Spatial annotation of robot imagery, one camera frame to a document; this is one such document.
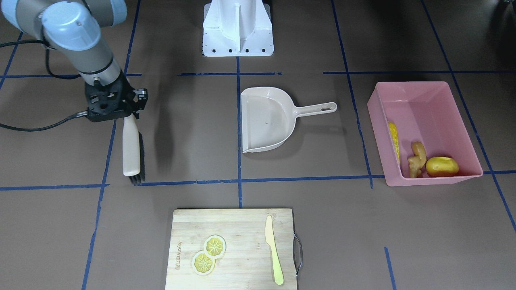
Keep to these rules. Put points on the yellow potato toy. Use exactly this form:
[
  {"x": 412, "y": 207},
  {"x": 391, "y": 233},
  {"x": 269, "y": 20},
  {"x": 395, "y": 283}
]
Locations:
[{"x": 442, "y": 167}]

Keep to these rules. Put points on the lemon slice near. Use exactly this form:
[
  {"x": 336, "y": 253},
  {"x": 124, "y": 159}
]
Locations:
[{"x": 202, "y": 264}]

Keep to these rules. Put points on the white pedestal column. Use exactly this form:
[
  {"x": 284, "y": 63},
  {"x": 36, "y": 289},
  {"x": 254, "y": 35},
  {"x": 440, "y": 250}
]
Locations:
[{"x": 237, "y": 28}]

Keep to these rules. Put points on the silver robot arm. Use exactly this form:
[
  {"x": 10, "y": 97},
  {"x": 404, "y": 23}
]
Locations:
[{"x": 73, "y": 27}]

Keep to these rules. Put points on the beige hand brush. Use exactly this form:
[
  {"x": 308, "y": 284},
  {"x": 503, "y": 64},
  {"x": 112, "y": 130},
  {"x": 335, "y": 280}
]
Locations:
[{"x": 132, "y": 151}]

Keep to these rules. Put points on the wooden cutting board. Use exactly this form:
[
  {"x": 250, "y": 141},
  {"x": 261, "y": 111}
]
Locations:
[{"x": 246, "y": 264}]

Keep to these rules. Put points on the lemon slice far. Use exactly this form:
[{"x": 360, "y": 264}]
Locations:
[{"x": 215, "y": 246}]

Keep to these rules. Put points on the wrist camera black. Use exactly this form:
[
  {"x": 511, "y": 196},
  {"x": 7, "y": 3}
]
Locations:
[{"x": 142, "y": 98}]

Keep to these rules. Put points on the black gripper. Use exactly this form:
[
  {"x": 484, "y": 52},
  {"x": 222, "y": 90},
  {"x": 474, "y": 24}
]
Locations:
[{"x": 139, "y": 98}]

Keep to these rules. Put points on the orange ginger toy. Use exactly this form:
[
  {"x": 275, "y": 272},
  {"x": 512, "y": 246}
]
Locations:
[{"x": 418, "y": 160}]

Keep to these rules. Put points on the lemon slice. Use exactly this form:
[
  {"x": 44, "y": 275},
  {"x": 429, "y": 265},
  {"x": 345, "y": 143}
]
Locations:
[
  {"x": 215, "y": 246},
  {"x": 202, "y": 264}
]

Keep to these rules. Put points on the pink plastic bin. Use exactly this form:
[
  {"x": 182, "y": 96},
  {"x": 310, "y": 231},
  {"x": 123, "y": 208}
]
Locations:
[{"x": 423, "y": 111}]

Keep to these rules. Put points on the yellow corn cob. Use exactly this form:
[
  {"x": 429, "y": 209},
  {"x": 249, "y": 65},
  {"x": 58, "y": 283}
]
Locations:
[{"x": 395, "y": 139}]

